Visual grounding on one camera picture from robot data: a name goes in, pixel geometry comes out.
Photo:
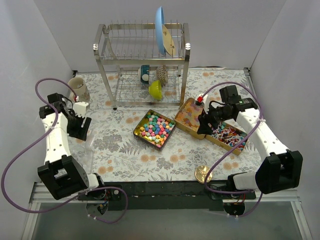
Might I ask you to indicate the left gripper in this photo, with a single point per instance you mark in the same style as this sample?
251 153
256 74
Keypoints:
78 127

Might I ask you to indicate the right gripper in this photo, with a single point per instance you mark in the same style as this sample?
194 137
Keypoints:
208 120

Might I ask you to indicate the dark tin with star candies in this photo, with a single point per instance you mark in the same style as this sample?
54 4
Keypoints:
155 130

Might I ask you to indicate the clear glass jar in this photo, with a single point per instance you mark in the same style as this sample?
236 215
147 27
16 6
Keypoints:
86 147

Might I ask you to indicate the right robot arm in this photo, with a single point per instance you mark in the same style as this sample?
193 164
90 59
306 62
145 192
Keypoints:
280 168

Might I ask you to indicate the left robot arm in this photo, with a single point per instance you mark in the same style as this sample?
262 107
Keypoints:
61 173

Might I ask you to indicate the gold tin with lollipops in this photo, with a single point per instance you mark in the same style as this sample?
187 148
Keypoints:
226 136

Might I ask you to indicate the gold round lid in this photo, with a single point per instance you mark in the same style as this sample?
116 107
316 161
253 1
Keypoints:
201 172

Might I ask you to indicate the floral ceramic mug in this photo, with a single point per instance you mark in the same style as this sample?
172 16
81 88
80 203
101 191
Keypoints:
80 88

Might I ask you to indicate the floral table mat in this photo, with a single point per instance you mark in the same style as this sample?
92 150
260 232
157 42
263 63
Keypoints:
120 157

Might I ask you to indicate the lime green bowl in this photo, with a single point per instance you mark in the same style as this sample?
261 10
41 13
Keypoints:
155 90

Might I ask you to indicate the teal and white bowl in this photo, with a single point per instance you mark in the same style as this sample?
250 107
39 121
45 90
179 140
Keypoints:
144 74

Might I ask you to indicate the steel two-tier dish rack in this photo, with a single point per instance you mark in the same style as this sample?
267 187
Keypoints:
128 57

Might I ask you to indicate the cream patterned plate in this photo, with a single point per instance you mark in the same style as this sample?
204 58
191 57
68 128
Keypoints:
168 42

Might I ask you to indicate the blue plate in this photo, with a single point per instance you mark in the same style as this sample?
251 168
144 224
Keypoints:
159 21

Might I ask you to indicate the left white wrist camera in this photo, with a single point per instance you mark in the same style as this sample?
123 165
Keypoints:
80 108

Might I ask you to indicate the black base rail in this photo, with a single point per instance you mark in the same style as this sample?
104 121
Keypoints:
170 195

